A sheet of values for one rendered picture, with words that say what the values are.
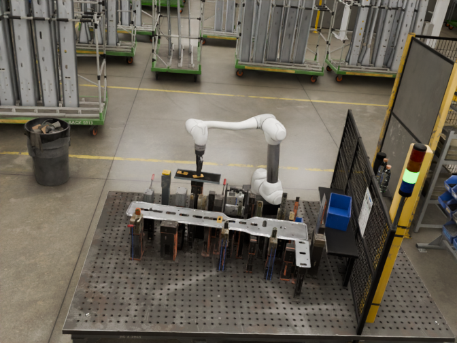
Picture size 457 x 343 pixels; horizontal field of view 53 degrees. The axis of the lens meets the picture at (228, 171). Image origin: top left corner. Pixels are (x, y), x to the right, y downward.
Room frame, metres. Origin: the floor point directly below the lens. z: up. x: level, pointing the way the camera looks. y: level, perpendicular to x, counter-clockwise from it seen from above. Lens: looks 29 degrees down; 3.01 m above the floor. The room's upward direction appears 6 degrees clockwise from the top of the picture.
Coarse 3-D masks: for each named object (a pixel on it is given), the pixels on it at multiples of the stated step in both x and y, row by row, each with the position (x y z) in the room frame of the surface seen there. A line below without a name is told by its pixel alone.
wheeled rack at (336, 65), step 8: (344, 0) 10.64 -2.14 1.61; (352, 0) 9.83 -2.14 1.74; (336, 8) 10.75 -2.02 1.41; (384, 8) 10.28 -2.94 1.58; (392, 8) 10.30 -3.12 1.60; (400, 8) 10.34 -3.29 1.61; (344, 40) 9.83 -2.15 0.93; (328, 48) 10.69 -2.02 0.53; (328, 64) 10.44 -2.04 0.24; (336, 64) 10.34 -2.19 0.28; (344, 64) 10.41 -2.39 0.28; (336, 72) 9.85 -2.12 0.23; (344, 72) 9.84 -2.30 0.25; (352, 72) 9.86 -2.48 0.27; (360, 72) 9.90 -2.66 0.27; (368, 72) 9.96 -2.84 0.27; (376, 72) 10.02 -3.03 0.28; (384, 72) 10.07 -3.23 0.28; (392, 72) 10.10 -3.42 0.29; (336, 80) 9.92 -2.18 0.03
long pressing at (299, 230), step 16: (128, 208) 2.85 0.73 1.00; (144, 208) 2.87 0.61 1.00; (160, 208) 2.89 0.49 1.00; (176, 208) 2.91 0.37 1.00; (192, 224) 2.74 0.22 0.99; (208, 224) 2.75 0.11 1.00; (240, 224) 2.79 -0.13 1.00; (272, 224) 2.83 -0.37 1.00; (288, 224) 2.86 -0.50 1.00; (304, 224) 2.87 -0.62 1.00; (304, 240) 2.68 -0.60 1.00
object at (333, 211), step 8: (336, 200) 3.11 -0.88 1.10; (344, 200) 3.10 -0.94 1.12; (328, 208) 2.89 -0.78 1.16; (336, 208) 3.10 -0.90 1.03; (344, 208) 3.09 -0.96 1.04; (328, 216) 2.83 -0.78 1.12; (336, 216) 2.82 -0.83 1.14; (344, 216) 2.80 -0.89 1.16; (328, 224) 2.83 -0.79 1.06; (336, 224) 2.82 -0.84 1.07; (344, 224) 2.80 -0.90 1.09
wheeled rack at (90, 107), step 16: (64, 0) 6.78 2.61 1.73; (0, 16) 5.92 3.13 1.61; (16, 16) 6.06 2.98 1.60; (80, 16) 6.46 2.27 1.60; (96, 16) 5.99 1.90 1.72; (96, 32) 5.98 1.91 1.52; (96, 48) 5.99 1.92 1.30; (80, 96) 6.82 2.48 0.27; (96, 96) 6.89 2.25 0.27; (0, 112) 5.80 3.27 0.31; (16, 112) 5.86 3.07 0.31; (32, 112) 5.91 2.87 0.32; (48, 112) 6.03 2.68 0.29; (64, 112) 6.09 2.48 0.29; (80, 112) 6.06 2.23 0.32; (96, 112) 6.22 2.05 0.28; (96, 128) 6.02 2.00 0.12
